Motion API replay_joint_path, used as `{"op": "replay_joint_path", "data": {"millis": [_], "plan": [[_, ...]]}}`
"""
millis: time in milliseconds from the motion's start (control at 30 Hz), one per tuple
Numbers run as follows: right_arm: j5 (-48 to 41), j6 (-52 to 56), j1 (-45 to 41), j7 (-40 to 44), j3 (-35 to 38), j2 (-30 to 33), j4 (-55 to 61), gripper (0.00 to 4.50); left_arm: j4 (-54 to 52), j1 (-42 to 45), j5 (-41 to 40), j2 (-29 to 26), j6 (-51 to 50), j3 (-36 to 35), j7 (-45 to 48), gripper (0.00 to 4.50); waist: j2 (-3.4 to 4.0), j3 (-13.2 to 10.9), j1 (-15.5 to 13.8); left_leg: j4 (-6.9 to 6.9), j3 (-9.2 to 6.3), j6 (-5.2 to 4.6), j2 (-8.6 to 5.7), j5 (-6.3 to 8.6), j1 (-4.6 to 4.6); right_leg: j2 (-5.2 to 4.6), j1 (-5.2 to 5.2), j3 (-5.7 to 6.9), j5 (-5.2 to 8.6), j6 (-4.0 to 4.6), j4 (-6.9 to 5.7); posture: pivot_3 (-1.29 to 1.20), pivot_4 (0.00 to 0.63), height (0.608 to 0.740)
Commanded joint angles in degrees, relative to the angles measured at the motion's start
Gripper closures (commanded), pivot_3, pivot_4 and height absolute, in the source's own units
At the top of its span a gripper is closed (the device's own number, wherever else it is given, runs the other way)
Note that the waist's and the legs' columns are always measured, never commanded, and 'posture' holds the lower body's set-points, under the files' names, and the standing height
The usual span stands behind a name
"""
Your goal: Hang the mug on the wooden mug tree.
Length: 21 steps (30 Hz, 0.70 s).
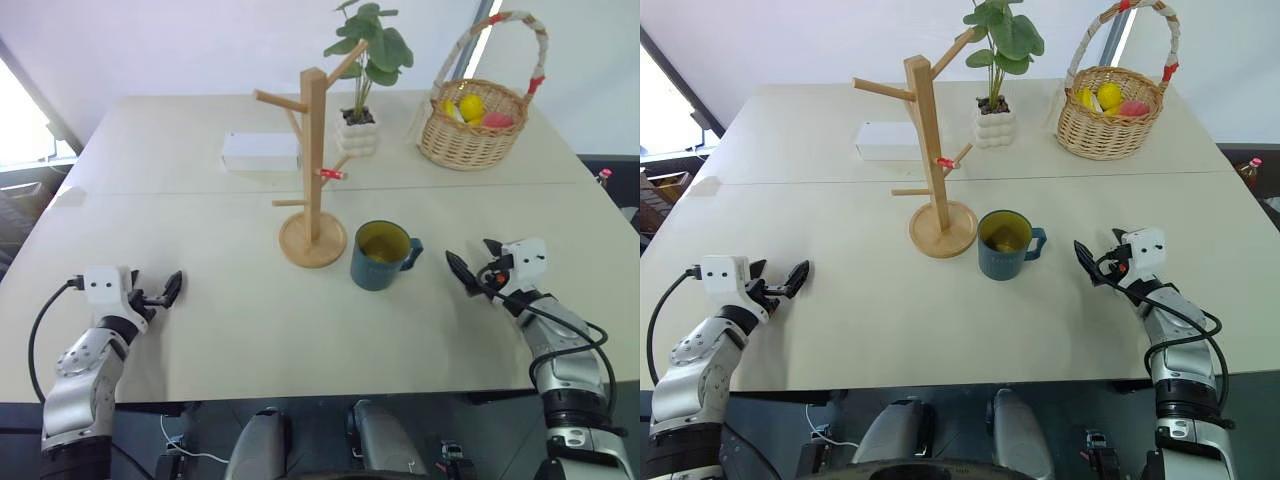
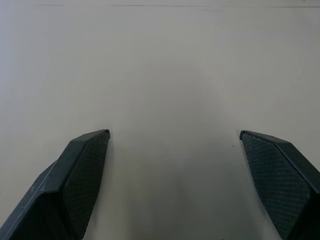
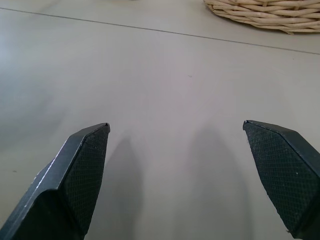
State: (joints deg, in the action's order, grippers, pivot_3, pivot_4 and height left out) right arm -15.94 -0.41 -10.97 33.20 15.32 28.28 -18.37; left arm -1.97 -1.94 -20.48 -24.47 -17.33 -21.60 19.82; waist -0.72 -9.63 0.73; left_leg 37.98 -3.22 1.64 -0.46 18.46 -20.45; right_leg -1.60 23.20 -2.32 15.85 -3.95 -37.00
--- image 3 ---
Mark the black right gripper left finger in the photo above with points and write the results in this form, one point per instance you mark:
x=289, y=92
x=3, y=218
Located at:
x=65, y=182

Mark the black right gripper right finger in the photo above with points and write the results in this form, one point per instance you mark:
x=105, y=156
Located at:
x=287, y=172

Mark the woven wicker basket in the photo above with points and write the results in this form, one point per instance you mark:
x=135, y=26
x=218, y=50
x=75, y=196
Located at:
x=265, y=13

